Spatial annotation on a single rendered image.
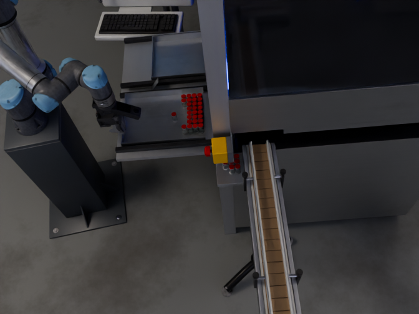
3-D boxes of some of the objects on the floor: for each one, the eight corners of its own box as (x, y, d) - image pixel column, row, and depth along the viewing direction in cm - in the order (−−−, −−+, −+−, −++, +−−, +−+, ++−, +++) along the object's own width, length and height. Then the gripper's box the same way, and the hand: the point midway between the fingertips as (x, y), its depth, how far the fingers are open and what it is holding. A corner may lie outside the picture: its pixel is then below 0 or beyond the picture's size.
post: (235, 223, 245) (206, -289, 66) (235, 233, 242) (207, -277, 62) (224, 224, 245) (164, -284, 66) (224, 234, 242) (164, -272, 63)
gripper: (93, 92, 157) (109, 125, 175) (90, 111, 152) (107, 143, 170) (116, 90, 157) (130, 123, 175) (114, 109, 152) (128, 141, 170)
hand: (125, 131), depth 171 cm, fingers closed, pressing on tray
